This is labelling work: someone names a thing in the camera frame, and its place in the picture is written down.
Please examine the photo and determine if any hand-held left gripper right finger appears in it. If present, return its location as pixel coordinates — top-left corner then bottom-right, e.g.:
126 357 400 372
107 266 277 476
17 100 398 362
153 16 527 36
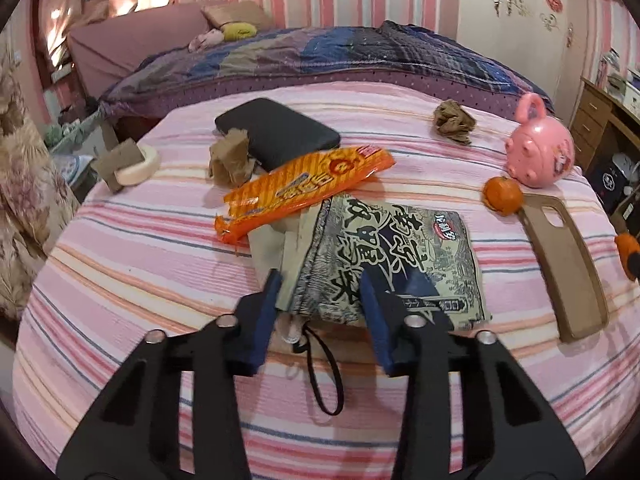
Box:
359 272 587 480

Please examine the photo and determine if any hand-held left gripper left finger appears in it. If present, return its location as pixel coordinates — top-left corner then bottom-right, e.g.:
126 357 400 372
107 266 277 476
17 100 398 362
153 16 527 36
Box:
56 268 284 480

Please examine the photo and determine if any brown phone case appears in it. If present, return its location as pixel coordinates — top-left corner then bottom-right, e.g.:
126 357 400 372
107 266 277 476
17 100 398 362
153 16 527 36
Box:
517 195 610 344

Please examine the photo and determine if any beige paper sheet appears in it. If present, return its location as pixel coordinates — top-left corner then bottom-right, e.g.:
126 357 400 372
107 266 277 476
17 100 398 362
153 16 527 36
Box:
248 205 331 311

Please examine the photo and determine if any black and white snack bag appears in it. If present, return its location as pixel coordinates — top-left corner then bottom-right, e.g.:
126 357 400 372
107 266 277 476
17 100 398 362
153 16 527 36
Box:
290 195 492 331

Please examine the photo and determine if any orange snack wrapper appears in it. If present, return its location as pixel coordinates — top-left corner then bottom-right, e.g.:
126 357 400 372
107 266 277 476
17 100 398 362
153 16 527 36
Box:
215 145 396 246

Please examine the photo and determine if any brown cloth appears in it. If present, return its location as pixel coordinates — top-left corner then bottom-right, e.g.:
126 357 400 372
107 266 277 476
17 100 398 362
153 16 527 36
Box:
432 100 477 146

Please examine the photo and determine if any black bag under desk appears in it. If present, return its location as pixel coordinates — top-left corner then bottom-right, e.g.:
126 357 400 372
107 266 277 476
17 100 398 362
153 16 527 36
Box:
586 157 626 211

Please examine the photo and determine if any white appliance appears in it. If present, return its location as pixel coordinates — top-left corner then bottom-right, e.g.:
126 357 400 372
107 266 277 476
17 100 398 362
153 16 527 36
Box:
612 152 640 183

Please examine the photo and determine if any pink striped bed sheet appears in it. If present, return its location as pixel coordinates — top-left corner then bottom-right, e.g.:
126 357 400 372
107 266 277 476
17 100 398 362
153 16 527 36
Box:
12 80 640 480

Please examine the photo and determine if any pink pig mug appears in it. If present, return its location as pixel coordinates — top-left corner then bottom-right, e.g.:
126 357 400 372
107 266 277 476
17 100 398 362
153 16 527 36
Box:
504 94 576 189

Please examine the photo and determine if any wooden desk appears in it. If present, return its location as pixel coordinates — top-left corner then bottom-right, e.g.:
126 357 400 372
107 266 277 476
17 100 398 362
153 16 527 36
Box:
570 77 640 176

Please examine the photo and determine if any white printer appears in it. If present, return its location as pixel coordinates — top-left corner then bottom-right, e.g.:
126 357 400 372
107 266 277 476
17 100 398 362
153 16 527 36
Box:
607 72 640 106

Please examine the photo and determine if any white tape roll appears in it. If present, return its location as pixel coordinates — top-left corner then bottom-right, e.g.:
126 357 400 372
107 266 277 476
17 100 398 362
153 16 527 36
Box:
114 144 162 187

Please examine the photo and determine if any purple polka dot sheet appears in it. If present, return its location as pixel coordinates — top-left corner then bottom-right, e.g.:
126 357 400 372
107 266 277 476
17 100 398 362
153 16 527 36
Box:
105 72 551 117

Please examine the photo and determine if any white wardrobe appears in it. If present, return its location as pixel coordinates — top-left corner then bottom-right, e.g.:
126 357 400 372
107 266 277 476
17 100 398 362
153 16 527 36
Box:
457 0 588 121

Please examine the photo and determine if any blue plaid quilt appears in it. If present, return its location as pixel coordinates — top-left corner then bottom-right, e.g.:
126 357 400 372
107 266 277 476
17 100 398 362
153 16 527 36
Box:
100 20 553 116

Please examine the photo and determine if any floral curtain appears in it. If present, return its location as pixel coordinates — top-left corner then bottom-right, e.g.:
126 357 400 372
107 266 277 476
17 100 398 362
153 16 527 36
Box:
0 35 81 321

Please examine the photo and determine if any pink plush toy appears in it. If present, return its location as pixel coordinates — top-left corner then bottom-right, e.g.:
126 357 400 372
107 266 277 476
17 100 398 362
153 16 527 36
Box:
188 29 224 52

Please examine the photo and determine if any yellow plush toy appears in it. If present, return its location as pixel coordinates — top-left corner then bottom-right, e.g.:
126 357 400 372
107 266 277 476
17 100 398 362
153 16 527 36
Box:
222 22 258 42

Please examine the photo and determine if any pink upholstered headboard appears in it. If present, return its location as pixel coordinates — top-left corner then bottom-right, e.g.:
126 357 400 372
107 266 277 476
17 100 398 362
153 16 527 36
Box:
67 1 211 98

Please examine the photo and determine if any tan pillow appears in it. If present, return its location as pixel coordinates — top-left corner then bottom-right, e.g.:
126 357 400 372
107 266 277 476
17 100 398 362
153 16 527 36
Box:
201 1 273 31

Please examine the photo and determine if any black cord loop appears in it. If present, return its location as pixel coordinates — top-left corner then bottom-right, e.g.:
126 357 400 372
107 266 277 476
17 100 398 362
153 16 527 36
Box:
292 325 346 417

